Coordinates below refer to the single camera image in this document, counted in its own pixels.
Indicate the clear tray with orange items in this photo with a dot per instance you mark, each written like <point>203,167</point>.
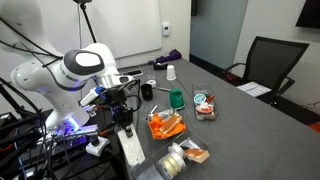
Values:
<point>165,124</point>

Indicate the black tablet with white frame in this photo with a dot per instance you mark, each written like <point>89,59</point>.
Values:
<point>134,73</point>

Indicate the clear tray with tape roll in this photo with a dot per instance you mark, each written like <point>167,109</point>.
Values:
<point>152,80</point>

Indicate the white wall thermostat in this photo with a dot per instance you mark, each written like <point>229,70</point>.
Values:
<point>166,28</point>

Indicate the black mesh office chair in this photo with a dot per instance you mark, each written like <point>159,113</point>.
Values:
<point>268,63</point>

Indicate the green cup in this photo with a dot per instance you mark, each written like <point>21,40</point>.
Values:
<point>176,99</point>

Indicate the clear organizer with tape rolls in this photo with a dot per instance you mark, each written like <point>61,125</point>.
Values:
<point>170,161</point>

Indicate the grey table cloth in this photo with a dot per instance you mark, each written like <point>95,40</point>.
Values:
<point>248,140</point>

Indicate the white object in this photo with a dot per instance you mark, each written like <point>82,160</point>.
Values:
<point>132,148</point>

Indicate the clear tray with colourful items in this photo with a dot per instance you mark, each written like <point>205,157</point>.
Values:
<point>203,98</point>

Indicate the purple folded umbrella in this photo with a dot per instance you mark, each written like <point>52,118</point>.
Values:
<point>173,55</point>

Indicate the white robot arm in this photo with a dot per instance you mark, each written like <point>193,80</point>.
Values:
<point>68,81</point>

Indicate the white paper sheet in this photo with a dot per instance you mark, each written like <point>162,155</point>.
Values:
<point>254,89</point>

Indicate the black camera tripod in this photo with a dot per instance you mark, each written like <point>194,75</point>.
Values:
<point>82,4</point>

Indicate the black wall television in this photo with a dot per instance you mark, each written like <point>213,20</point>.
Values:
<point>310,15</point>

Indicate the white whiteboard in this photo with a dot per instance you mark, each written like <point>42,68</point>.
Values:
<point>127,27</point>

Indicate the black cup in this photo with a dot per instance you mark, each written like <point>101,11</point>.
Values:
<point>147,92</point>

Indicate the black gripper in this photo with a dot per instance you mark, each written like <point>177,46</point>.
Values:
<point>122,115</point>

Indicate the white paper cup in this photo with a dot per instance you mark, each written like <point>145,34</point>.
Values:
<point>171,74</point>

